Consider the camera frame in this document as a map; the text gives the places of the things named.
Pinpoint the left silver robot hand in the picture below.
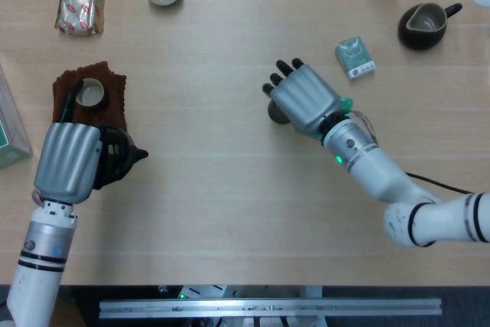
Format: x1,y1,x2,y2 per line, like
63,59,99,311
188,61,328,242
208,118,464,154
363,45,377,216
33,78,103,204

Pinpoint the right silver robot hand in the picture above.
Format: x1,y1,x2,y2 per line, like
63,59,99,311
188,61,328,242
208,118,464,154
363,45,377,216
261,57,345,137

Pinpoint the dark teacup with beige inside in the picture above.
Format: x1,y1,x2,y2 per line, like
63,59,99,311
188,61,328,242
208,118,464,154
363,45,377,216
266,99,292,126
74,77,109,110

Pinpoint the black iron teapot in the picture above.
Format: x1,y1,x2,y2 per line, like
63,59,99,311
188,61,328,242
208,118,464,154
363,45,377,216
91,125,149,191

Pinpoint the green tea sachet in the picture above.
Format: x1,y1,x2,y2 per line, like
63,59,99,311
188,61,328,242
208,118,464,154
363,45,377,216
310,96,354,140

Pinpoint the clear box with green base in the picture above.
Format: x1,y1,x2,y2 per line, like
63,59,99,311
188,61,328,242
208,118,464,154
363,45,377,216
0,62,34,170

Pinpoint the small green white box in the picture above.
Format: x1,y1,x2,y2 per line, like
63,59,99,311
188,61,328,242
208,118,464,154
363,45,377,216
335,35,377,82

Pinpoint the brown folded cloth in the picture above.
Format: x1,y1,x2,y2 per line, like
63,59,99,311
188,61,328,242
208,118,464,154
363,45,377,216
52,60,129,132

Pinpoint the dark ceramic pitcher with handle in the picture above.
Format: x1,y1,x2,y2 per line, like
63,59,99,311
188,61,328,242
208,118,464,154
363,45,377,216
397,2,463,51

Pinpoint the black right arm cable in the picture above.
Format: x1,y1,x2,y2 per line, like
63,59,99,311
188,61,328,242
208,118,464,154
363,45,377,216
404,172,476,195

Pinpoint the aluminium rail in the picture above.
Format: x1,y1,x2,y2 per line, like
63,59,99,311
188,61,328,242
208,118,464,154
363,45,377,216
98,297,443,319

